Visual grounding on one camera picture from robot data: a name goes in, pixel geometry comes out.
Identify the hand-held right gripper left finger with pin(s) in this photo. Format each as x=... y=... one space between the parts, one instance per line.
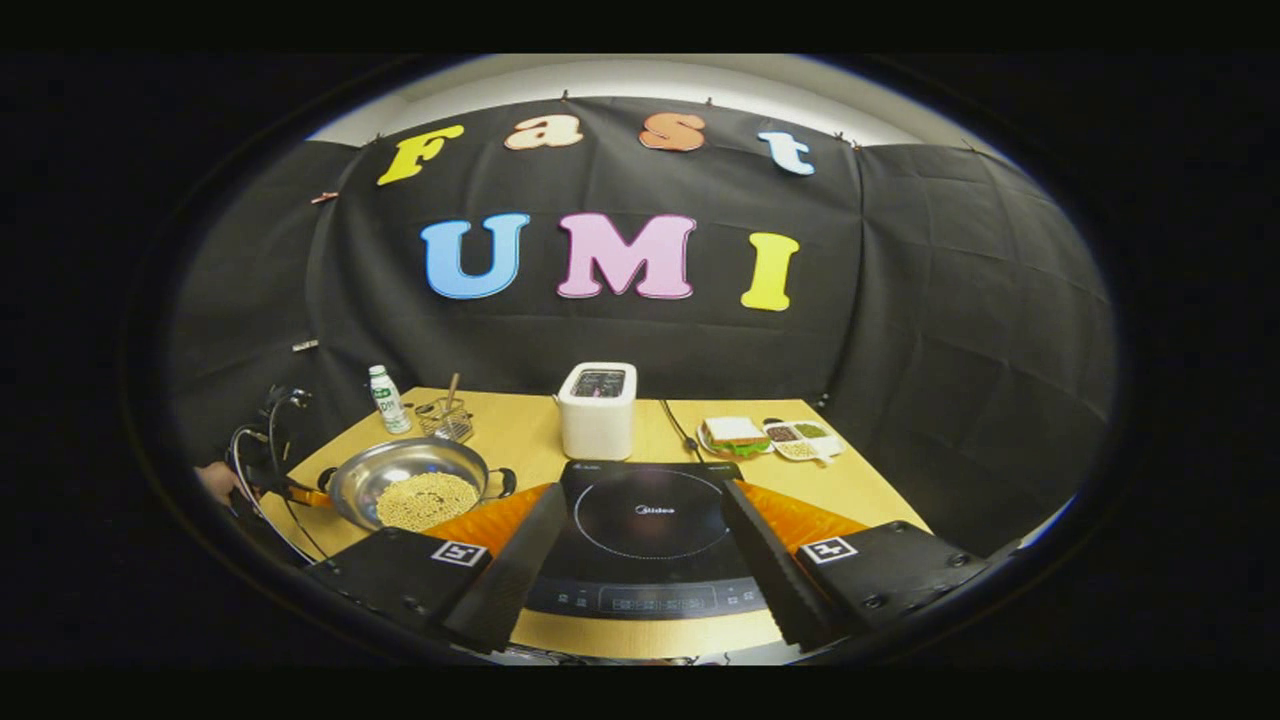
x=510 y=585

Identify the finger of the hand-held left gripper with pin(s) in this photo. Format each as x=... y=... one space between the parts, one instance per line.
x=308 y=495

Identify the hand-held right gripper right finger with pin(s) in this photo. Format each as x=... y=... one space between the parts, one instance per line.
x=775 y=575

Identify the black induction cooktop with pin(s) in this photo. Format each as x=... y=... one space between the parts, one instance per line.
x=650 y=560

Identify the pile of yellow soybeans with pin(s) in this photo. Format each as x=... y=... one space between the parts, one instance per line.
x=425 y=500

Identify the white drink bottle green label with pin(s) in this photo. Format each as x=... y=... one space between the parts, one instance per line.
x=388 y=405

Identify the white divided condiment dish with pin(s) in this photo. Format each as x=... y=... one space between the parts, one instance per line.
x=800 y=440

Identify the sandwich with lettuce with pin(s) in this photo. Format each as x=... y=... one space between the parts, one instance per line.
x=735 y=432

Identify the white toaster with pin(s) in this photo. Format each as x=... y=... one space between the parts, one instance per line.
x=597 y=425

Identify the black backdrop cloth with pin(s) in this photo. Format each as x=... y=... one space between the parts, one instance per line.
x=950 y=330

